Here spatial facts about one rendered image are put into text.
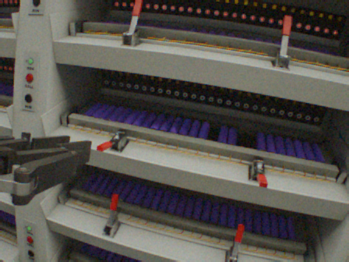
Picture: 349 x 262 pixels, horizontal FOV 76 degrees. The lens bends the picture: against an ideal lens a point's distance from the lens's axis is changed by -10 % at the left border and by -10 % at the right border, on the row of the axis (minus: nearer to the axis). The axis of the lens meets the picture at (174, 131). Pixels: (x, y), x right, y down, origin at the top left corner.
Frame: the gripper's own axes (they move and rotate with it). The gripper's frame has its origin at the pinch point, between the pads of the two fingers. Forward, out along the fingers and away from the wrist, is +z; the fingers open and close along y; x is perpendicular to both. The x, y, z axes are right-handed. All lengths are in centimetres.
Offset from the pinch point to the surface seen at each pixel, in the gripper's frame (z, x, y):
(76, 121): 20.0, 2.0, -11.3
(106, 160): 16.9, -4.0, -1.5
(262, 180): 10.5, -0.3, 26.5
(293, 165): 19.9, 1.8, 33.7
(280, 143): 25.2, 5.2, 31.7
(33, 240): 19.8, -29.3, -19.7
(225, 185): 16.6, -3.6, 21.7
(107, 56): 14.0, 15.4, -3.5
